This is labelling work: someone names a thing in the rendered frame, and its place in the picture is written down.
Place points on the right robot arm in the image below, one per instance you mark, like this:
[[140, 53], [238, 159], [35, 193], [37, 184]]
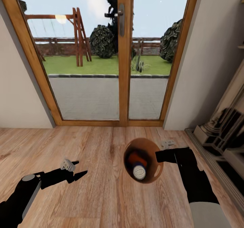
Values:
[[204, 205]]

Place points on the trash can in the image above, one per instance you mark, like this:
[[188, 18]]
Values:
[[146, 150]]

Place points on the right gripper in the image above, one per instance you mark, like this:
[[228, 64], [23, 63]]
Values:
[[163, 156]]

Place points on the wood fireplace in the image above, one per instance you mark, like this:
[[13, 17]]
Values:
[[220, 141]]

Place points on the door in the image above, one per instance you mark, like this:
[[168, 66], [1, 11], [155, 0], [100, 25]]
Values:
[[109, 63]]

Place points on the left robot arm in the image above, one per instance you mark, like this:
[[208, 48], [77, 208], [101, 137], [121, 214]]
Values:
[[14, 210]]

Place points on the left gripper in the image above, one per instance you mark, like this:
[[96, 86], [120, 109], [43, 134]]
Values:
[[61, 175]]

